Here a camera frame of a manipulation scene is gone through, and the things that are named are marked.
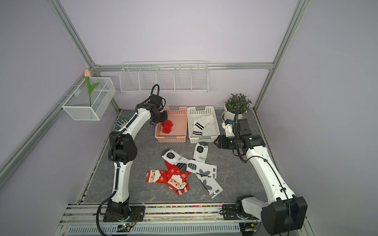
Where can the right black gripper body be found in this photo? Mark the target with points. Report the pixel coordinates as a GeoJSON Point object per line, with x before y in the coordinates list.
{"type": "Point", "coordinates": [228, 143]}

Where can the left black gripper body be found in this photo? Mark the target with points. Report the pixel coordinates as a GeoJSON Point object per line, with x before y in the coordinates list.
{"type": "Point", "coordinates": [161, 116]}

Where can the red fuzzy sock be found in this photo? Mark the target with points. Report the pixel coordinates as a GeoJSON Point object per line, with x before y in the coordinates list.
{"type": "Point", "coordinates": [167, 127]}

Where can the white black striped sock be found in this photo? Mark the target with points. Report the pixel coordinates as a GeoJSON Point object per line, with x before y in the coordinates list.
{"type": "Point", "coordinates": [200, 123]}

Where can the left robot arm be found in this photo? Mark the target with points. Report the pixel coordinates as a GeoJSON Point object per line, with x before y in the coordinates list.
{"type": "Point", "coordinates": [123, 151]}

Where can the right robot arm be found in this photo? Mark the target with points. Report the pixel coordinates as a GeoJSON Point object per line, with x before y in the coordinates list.
{"type": "Point", "coordinates": [283, 211]}

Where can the white plastic basket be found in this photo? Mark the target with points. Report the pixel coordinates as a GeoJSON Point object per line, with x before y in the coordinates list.
{"type": "Point", "coordinates": [210, 132]}

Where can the pink plastic basket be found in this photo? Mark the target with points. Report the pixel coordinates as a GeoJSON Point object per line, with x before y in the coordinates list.
{"type": "Point", "coordinates": [178, 115]}

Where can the white sock hexagon patch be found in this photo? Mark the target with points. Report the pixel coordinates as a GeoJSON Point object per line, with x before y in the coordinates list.
{"type": "Point", "coordinates": [189, 165]}

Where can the potted green plant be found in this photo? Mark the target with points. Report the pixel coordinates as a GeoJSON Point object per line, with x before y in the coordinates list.
{"type": "Point", "coordinates": [237, 103]}

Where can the green white garden glove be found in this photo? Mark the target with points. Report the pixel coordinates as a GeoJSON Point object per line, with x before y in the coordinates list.
{"type": "Point", "coordinates": [120, 123]}

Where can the white sock grey bird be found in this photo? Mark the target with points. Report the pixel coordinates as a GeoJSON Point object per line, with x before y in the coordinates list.
{"type": "Point", "coordinates": [211, 185]}

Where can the red santa sock right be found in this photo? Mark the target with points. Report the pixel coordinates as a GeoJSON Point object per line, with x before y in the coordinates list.
{"type": "Point", "coordinates": [177, 180]}

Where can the red santa sock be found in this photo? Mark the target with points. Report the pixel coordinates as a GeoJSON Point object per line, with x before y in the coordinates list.
{"type": "Point", "coordinates": [158, 176]}
{"type": "Point", "coordinates": [177, 180]}

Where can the red santa sock left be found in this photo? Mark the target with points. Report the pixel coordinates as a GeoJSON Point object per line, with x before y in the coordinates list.
{"type": "Point", "coordinates": [158, 176]}

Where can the artificial pink tulip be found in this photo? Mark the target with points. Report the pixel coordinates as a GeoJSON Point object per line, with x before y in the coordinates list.
{"type": "Point", "coordinates": [90, 86]}

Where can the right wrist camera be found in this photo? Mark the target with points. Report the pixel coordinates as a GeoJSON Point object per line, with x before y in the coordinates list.
{"type": "Point", "coordinates": [228, 125]}

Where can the white wire wall shelf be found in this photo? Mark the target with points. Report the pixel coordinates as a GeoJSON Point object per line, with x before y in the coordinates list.
{"type": "Point", "coordinates": [171, 76]}

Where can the white mesh wall box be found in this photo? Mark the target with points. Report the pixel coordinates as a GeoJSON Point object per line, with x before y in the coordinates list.
{"type": "Point", "coordinates": [77, 105]}

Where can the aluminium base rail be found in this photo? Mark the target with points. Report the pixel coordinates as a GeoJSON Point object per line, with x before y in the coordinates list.
{"type": "Point", "coordinates": [173, 213]}

